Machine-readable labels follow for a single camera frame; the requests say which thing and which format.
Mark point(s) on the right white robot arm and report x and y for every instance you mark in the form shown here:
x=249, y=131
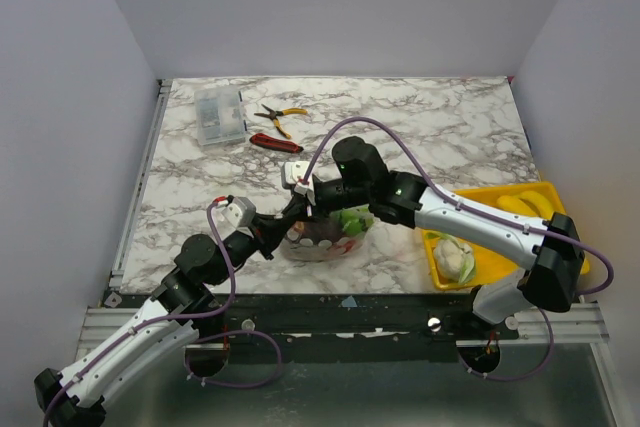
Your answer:
x=546, y=252

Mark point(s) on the dark maroon toy beet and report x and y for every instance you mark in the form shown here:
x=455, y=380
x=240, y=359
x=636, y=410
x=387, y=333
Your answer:
x=313, y=233

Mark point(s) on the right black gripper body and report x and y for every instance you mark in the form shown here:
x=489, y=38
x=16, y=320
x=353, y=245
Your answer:
x=323, y=196

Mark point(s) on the clear plastic parts box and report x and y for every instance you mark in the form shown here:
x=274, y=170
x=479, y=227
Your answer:
x=220, y=116

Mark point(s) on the yellow toy banana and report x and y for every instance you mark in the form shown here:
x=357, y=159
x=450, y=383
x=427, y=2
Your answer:
x=527, y=203

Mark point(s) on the yellow handled pliers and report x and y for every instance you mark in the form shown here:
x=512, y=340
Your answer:
x=275, y=115

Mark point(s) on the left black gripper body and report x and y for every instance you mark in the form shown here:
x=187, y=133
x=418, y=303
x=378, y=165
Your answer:
x=243, y=247

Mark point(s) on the clear zip top bag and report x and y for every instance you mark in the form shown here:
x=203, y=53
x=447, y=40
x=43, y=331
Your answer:
x=294, y=249

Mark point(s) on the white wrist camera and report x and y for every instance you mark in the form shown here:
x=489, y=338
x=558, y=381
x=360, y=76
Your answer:
x=239, y=213
x=293, y=178

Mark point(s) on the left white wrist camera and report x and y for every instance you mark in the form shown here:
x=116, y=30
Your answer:
x=239, y=213

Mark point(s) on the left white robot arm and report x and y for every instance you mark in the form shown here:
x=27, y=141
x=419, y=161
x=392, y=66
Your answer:
x=181, y=311

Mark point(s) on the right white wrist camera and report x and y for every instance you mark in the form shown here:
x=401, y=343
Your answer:
x=293, y=178

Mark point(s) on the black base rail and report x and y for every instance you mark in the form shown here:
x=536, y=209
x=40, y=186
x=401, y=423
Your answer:
x=343, y=328

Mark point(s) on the yellow plastic tray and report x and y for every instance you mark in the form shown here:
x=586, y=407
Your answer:
x=490, y=266

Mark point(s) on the white toy cauliflower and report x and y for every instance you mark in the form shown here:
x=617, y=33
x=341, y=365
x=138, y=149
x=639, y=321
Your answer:
x=455, y=260

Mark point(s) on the green toy watermelon ball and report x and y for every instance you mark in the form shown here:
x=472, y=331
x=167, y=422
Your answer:
x=355, y=222

